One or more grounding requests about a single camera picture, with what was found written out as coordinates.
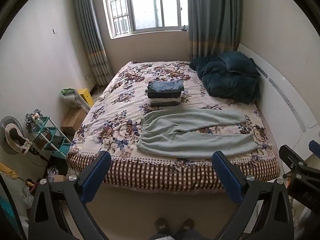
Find yellow box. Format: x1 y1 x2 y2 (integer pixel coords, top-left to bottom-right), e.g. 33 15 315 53
77 88 94 107

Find white bed headboard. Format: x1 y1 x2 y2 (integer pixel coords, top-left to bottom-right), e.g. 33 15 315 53
238 44 319 160

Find folded black garment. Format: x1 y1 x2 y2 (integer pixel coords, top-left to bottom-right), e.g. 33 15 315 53
147 92 181 99

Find dark teal velvet quilt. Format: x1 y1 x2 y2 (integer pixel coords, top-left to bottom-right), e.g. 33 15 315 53
189 55 260 104

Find light green fleece pants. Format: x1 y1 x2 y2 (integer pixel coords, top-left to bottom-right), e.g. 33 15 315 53
137 108 258 159

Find folded dark blue garment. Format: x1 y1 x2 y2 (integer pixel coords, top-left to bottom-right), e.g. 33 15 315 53
146 80 184 93

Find window with white frame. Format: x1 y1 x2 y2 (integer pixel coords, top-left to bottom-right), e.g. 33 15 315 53
103 0 188 38

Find folded grey striped garment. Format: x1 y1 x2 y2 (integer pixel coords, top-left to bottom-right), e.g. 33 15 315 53
149 97 181 107

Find left grey-blue curtain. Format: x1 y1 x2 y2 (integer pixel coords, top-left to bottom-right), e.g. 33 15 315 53
74 0 113 86

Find right brown shoe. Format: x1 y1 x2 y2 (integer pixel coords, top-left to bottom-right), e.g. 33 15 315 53
178 218 195 233

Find standing fan with cloth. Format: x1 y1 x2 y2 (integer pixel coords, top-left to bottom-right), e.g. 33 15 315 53
1 116 48 162

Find grey-blue curtain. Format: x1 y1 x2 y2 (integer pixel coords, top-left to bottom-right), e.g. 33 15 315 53
188 0 242 60
74 0 113 86

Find dark teal pillow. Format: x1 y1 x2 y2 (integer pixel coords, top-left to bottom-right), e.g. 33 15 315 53
218 51 260 77

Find right grey-blue curtain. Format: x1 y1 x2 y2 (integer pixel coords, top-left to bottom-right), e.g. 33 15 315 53
188 0 242 60

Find brown cardboard box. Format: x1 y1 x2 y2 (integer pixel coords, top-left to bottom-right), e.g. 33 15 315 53
60 108 87 136

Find teal shelf rack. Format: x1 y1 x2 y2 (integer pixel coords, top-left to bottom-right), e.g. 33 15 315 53
31 116 71 159

